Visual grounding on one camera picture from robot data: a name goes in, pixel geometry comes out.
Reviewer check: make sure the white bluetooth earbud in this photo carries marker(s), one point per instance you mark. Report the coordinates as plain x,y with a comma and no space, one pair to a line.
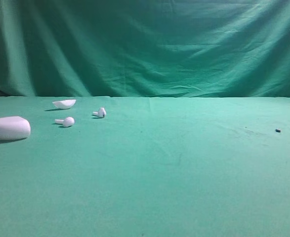
101,113

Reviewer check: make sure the white earbud near case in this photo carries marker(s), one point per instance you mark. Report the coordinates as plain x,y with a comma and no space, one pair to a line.
67,122

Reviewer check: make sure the white earbud charging case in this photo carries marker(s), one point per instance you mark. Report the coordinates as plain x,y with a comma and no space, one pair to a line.
14,128

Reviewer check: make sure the green table cloth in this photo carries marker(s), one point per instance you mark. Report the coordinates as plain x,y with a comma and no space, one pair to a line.
152,167

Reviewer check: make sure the green backdrop cloth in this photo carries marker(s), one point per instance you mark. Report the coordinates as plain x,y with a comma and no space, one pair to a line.
145,48

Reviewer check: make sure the white case lid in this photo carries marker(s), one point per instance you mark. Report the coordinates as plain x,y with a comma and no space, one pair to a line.
64,104

